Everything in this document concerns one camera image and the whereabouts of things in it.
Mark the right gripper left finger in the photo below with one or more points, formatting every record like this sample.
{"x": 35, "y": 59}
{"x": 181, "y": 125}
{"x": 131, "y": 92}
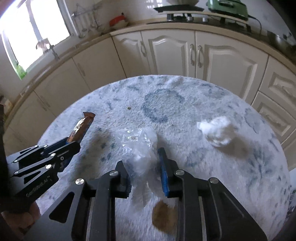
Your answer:
{"x": 84, "y": 211}

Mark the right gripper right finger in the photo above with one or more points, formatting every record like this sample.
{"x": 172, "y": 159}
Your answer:
{"x": 206, "y": 207}

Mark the blue snack wrapper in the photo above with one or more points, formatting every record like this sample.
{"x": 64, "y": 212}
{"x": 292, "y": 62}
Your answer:
{"x": 81, "y": 128}

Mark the white plastic bag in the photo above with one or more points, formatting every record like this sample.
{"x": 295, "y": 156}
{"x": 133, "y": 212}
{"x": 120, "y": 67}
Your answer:
{"x": 139, "y": 149}

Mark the person's left hand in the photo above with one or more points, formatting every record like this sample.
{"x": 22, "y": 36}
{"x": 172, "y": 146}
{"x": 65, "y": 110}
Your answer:
{"x": 24, "y": 220}

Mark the white tissue ball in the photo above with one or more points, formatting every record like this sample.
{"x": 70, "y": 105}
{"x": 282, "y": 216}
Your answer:
{"x": 219, "y": 132}

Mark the faucet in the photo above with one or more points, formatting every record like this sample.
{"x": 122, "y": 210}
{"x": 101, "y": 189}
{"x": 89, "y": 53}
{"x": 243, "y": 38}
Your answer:
{"x": 45, "y": 46}

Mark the window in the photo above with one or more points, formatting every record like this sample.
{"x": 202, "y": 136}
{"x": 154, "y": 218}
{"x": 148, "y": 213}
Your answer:
{"x": 24, "y": 23}

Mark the lower cream cabinets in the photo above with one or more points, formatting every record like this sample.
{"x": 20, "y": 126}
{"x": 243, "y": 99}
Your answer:
{"x": 253, "y": 70}

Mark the hanging utensil rack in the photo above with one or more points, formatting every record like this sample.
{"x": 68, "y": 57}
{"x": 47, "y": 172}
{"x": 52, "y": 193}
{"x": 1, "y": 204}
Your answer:
{"x": 85, "y": 20}

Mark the steel wok pan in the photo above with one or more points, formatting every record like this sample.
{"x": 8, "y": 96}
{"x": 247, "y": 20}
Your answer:
{"x": 281, "y": 44}

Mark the gas stove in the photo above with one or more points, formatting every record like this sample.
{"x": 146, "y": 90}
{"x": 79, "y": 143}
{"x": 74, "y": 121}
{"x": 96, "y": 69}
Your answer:
{"x": 194, "y": 14}

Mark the green electric cooker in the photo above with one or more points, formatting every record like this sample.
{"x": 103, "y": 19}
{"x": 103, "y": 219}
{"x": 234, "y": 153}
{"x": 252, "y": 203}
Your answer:
{"x": 234, "y": 8}

